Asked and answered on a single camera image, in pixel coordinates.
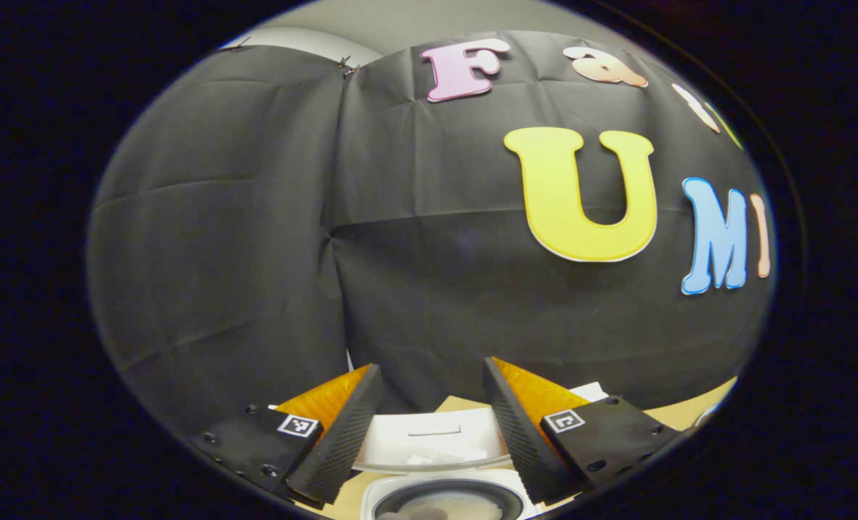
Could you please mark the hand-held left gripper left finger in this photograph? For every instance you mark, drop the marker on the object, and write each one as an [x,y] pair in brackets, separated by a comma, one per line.
[346,440]

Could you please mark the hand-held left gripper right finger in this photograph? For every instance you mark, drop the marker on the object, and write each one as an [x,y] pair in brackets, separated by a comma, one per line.
[519,440]

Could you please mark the white rice cooker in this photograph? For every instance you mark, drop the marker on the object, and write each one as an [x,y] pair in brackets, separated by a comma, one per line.
[436,444]

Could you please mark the black backdrop cloth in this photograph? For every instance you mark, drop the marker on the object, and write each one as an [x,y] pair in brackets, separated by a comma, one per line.
[241,253]

